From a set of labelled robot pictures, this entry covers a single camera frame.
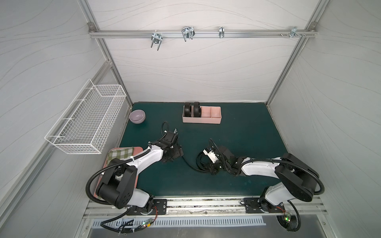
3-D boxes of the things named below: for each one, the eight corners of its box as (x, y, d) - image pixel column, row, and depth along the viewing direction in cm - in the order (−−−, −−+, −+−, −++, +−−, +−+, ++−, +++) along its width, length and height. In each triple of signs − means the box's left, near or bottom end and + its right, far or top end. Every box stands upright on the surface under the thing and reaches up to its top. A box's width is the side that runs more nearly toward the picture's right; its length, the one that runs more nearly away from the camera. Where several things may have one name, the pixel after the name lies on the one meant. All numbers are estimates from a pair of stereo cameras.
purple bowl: (130, 125, 109) (127, 119, 104) (134, 115, 116) (131, 109, 110) (145, 125, 109) (142, 119, 104) (147, 115, 116) (145, 109, 110)
